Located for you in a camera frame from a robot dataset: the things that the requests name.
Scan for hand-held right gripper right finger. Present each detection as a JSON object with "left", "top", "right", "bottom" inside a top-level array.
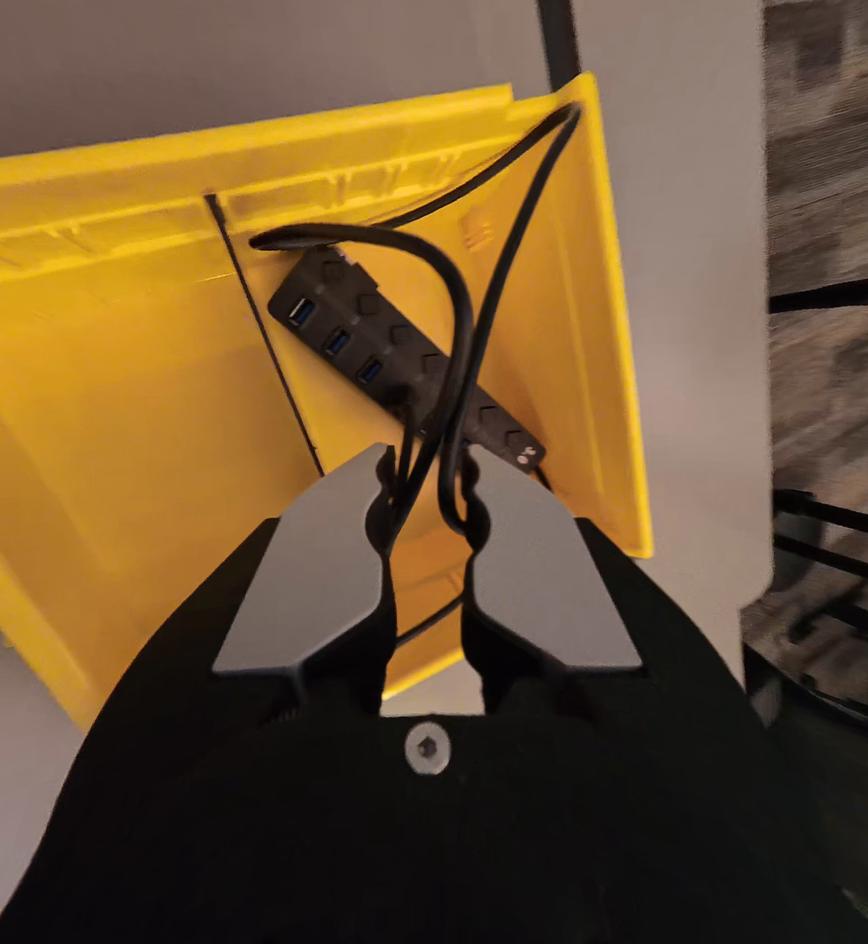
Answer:
[{"left": 461, "top": 450, "right": 646, "bottom": 679}]

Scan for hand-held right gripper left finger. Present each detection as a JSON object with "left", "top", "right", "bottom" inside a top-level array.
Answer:
[{"left": 213, "top": 443, "right": 402, "bottom": 679}]

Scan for yellow plastic bin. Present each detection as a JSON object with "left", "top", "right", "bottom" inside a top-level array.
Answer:
[{"left": 0, "top": 71, "right": 656, "bottom": 734}]

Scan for black usb cable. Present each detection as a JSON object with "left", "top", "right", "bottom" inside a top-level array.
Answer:
[{"left": 375, "top": 101, "right": 585, "bottom": 539}]

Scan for black floor stand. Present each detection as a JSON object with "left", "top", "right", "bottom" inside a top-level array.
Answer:
[{"left": 744, "top": 273, "right": 868, "bottom": 738}]

